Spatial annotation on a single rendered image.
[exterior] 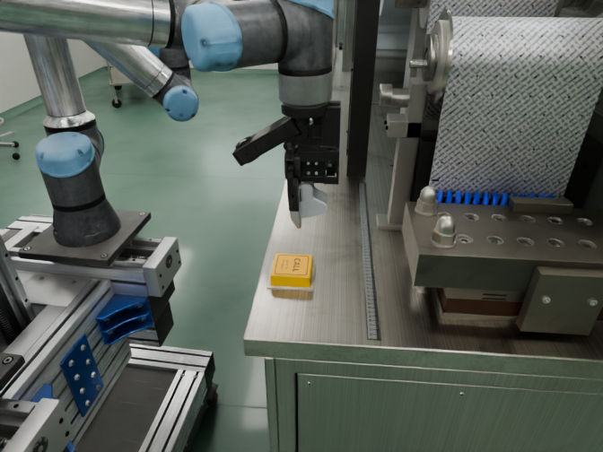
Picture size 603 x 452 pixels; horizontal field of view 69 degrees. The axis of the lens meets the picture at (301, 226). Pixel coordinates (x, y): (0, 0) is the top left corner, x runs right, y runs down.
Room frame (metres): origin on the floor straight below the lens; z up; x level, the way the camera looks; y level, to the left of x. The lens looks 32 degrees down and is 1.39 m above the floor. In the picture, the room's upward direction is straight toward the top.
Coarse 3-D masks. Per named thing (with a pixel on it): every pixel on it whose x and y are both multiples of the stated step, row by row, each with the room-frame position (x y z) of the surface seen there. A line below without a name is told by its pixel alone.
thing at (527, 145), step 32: (448, 96) 0.70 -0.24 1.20; (480, 96) 0.70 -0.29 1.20; (512, 96) 0.70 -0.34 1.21; (448, 128) 0.70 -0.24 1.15; (480, 128) 0.70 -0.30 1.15; (512, 128) 0.69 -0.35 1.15; (544, 128) 0.69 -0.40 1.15; (576, 128) 0.69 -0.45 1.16; (448, 160) 0.70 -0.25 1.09; (480, 160) 0.70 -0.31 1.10; (512, 160) 0.69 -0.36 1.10; (544, 160) 0.69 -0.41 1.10; (480, 192) 0.70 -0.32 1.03; (512, 192) 0.69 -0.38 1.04; (544, 192) 0.69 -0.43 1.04
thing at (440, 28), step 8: (440, 24) 0.75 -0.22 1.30; (432, 32) 0.81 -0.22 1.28; (440, 32) 0.75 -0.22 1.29; (440, 40) 0.74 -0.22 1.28; (440, 48) 0.73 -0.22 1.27; (440, 56) 0.72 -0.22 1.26; (440, 64) 0.71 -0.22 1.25; (440, 72) 0.71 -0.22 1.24; (440, 80) 0.72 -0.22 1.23; (432, 88) 0.74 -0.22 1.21
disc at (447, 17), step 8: (440, 16) 0.80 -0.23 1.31; (448, 16) 0.74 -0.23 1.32; (448, 24) 0.73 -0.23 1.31; (448, 32) 0.72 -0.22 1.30; (448, 40) 0.71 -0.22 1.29; (448, 48) 0.71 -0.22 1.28; (448, 56) 0.70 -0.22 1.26; (448, 64) 0.69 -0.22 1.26; (448, 72) 0.69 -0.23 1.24; (440, 88) 0.72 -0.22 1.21; (432, 96) 0.77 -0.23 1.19; (440, 96) 0.71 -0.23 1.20
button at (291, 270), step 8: (280, 256) 0.65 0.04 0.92; (288, 256) 0.65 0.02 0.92; (296, 256) 0.65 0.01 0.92; (304, 256) 0.65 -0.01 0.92; (280, 264) 0.63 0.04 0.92; (288, 264) 0.63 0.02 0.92; (296, 264) 0.63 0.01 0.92; (304, 264) 0.63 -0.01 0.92; (272, 272) 0.61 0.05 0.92; (280, 272) 0.61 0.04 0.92; (288, 272) 0.61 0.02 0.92; (296, 272) 0.61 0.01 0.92; (304, 272) 0.61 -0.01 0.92; (272, 280) 0.60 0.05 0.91; (280, 280) 0.59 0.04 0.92; (288, 280) 0.59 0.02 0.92; (296, 280) 0.59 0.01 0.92; (304, 280) 0.59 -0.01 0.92
